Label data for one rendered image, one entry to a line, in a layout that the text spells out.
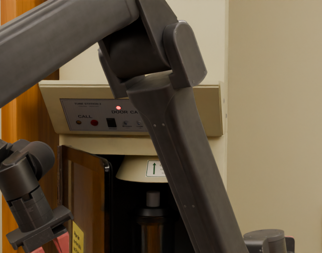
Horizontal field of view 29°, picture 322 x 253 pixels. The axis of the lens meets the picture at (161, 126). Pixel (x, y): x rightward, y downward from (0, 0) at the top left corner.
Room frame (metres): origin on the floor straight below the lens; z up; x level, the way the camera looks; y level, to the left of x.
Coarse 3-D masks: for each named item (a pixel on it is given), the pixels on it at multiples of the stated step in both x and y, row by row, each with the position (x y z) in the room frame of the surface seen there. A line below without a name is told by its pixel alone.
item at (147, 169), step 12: (132, 156) 1.25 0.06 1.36; (144, 156) 1.23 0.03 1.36; (156, 156) 1.22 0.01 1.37; (120, 168) 1.27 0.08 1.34; (132, 168) 1.23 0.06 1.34; (144, 168) 1.22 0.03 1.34; (156, 168) 1.21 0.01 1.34; (132, 180) 1.22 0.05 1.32; (144, 180) 1.21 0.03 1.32; (156, 180) 1.20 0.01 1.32
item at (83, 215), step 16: (64, 160) 1.17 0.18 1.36; (80, 160) 1.06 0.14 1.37; (96, 160) 0.96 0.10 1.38; (64, 176) 1.17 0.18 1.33; (80, 176) 1.06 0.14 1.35; (96, 176) 0.96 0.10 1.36; (64, 192) 1.17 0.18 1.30; (80, 192) 1.06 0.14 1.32; (96, 192) 0.96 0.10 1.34; (80, 208) 1.06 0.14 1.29; (96, 208) 0.96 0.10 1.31; (64, 224) 1.17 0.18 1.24; (80, 224) 1.06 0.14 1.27; (96, 224) 0.96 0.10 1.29; (96, 240) 0.96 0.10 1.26
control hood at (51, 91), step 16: (48, 80) 1.11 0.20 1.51; (64, 80) 1.10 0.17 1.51; (80, 80) 1.10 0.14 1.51; (96, 80) 1.09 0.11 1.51; (48, 96) 1.12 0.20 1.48; (64, 96) 1.12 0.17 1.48; (80, 96) 1.11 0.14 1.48; (96, 96) 1.11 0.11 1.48; (112, 96) 1.10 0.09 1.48; (208, 96) 1.08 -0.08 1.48; (48, 112) 1.16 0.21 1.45; (208, 112) 1.10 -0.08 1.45; (64, 128) 1.18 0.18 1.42; (208, 128) 1.13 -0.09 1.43
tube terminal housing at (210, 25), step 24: (168, 0) 1.19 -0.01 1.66; (192, 0) 1.18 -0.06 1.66; (216, 0) 1.17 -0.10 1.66; (192, 24) 1.18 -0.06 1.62; (216, 24) 1.17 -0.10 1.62; (96, 48) 1.21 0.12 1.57; (216, 48) 1.17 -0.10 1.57; (72, 72) 1.22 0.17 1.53; (96, 72) 1.21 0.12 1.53; (216, 72) 1.17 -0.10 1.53; (72, 144) 1.22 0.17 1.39; (96, 144) 1.21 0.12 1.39; (120, 144) 1.20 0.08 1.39; (144, 144) 1.19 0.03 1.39; (216, 144) 1.17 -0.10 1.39
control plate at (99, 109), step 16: (64, 112) 1.15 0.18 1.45; (80, 112) 1.14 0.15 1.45; (96, 112) 1.14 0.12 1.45; (112, 112) 1.13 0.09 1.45; (128, 112) 1.13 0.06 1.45; (80, 128) 1.17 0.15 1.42; (96, 128) 1.17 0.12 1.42; (112, 128) 1.16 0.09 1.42; (128, 128) 1.16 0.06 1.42; (144, 128) 1.15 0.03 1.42
